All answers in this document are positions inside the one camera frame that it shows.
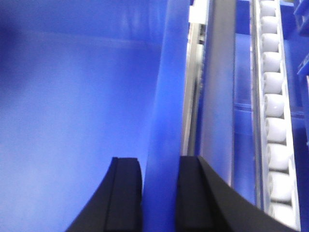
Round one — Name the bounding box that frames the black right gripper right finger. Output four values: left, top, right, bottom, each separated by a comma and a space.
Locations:
175, 156, 293, 232

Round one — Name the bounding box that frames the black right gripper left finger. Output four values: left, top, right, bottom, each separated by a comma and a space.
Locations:
67, 157, 142, 232

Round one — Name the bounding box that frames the white roller conveyor track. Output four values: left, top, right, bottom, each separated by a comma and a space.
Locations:
250, 0, 301, 232

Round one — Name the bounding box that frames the blue lower centre front bin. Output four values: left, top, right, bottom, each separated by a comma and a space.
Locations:
0, 0, 190, 232

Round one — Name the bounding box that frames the grey metal divider rail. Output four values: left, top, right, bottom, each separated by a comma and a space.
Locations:
181, 0, 237, 185

